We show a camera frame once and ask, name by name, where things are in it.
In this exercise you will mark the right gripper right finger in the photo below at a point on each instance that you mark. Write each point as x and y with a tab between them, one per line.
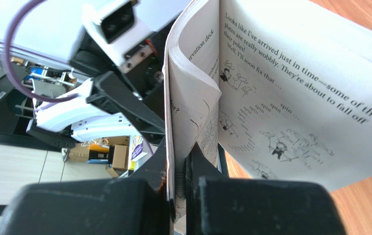
218	205

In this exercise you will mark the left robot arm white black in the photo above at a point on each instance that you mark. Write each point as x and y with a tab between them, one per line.
65	124

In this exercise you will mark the orange 78-Storey Treehouse book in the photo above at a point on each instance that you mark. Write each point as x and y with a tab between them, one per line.
284	86

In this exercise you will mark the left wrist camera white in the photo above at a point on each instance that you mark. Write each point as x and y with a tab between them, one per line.
117	30

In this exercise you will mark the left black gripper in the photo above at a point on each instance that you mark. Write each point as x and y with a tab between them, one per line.
138	94

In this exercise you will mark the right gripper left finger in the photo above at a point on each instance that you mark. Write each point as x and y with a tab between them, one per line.
135	205

